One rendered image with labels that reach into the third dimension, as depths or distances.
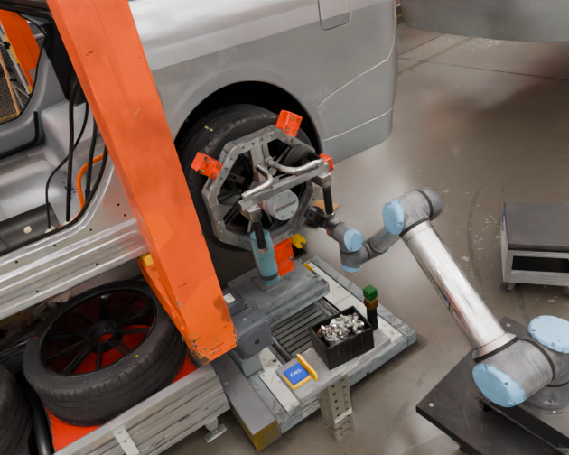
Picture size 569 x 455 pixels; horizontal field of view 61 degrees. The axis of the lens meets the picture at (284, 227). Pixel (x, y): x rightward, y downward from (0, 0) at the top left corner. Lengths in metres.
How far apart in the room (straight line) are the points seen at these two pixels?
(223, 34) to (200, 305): 1.04
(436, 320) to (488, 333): 1.01
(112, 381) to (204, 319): 0.48
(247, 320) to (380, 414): 0.71
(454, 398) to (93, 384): 1.36
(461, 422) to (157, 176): 1.32
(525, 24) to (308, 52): 2.10
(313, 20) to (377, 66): 0.45
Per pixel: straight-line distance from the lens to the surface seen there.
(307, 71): 2.25
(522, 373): 1.64
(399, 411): 2.30
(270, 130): 2.04
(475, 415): 1.95
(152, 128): 1.41
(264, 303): 2.50
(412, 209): 1.68
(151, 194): 1.47
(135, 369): 2.06
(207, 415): 2.22
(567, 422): 1.88
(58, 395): 2.15
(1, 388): 2.30
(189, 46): 1.97
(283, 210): 2.01
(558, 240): 2.66
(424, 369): 2.43
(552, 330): 1.74
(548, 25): 4.00
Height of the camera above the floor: 1.90
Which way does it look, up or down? 34 degrees down
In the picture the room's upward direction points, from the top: 11 degrees counter-clockwise
